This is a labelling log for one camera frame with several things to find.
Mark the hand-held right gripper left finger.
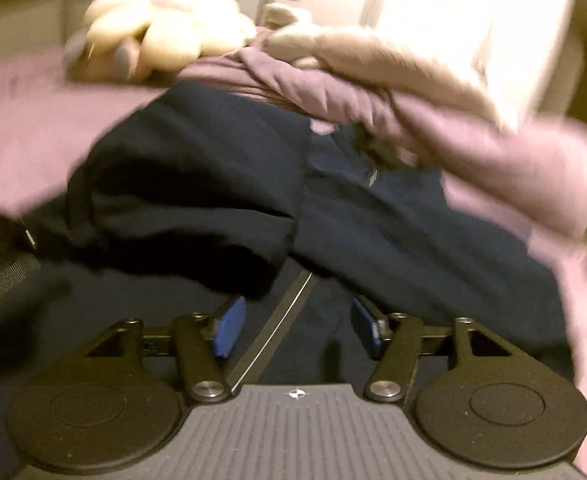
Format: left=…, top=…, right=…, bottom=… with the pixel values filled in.
left=84, top=296, right=247, bottom=404

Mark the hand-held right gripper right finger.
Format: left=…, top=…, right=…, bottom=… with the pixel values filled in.
left=350, top=296, right=512, bottom=404

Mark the dark navy garment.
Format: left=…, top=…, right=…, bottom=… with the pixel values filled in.
left=0, top=81, right=575, bottom=480

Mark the bed with purple sheet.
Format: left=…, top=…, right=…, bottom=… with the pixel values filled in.
left=0, top=54, right=587, bottom=480

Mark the cream plush toy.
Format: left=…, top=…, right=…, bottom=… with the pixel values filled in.
left=62, top=0, right=257, bottom=84

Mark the beige long plush pillow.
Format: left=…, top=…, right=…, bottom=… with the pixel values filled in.
left=262, top=2, right=520, bottom=132

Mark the white wardrobe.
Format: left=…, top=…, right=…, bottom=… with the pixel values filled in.
left=233, top=0, right=583, bottom=122

